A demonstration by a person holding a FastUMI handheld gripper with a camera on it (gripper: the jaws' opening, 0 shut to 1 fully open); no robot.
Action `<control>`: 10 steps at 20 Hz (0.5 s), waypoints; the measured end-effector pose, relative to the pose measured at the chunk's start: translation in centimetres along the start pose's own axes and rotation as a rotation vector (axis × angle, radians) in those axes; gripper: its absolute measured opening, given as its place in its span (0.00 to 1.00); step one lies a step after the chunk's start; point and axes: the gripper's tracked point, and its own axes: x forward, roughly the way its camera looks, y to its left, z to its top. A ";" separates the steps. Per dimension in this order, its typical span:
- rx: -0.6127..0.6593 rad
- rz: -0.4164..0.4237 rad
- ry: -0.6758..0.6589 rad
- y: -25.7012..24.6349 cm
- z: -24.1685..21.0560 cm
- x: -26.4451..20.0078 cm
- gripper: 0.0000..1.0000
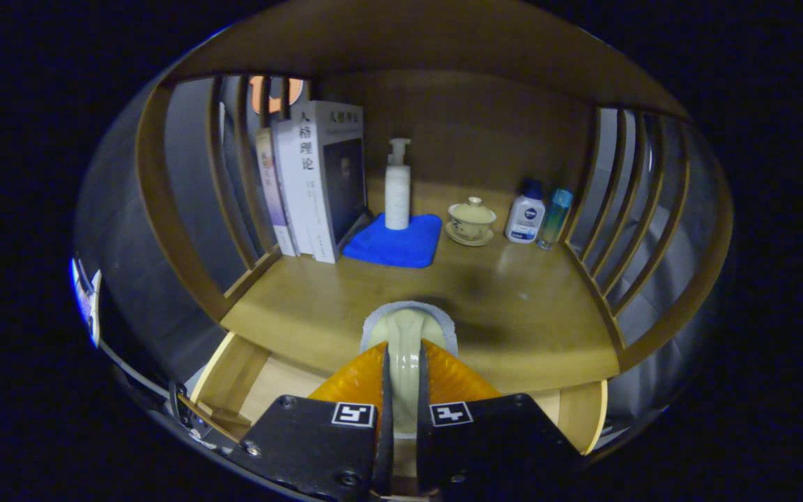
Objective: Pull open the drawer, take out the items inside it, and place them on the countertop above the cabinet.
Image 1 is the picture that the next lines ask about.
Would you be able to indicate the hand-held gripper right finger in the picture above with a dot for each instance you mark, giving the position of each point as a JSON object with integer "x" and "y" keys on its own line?
{"x": 424, "y": 446}

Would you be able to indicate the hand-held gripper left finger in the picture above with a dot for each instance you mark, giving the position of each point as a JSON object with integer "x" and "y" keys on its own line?
{"x": 385, "y": 453}

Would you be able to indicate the wooden drawer with black knob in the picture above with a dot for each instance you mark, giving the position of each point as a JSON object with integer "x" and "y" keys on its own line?
{"x": 272, "y": 394}

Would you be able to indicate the wooden countertop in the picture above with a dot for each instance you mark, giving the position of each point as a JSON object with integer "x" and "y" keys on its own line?
{"x": 527, "y": 314}

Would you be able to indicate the wooden cabinet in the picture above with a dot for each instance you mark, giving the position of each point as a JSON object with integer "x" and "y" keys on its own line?
{"x": 471, "y": 125}

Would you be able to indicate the blue cloth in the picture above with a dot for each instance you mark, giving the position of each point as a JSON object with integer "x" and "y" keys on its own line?
{"x": 394, "y": 247}

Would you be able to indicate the lidded ceramic teacup with saucer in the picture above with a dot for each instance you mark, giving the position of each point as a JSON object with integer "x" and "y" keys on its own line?
{"x": 471, "y": 222}

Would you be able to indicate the white lotion bottle blue cap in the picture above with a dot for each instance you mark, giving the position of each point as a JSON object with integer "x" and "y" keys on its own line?
{"x": 525, "y": 219}

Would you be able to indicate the white pump bottle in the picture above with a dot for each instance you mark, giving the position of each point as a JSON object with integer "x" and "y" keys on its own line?
{"x": 397, "y": 195}

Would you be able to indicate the teal transparent bottle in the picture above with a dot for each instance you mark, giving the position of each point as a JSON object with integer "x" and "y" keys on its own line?
{"x": 555, "y": 216}

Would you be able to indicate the pale purple book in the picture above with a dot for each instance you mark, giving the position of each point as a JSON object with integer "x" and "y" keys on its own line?
{"x": 272, "y": 195}

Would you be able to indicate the thin white book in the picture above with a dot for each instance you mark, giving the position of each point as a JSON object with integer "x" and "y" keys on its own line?
{"x": 290, "y": 188}

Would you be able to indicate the thick white and black book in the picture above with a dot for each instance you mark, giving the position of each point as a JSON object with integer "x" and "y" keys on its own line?
{"x": 325, "y": 174}

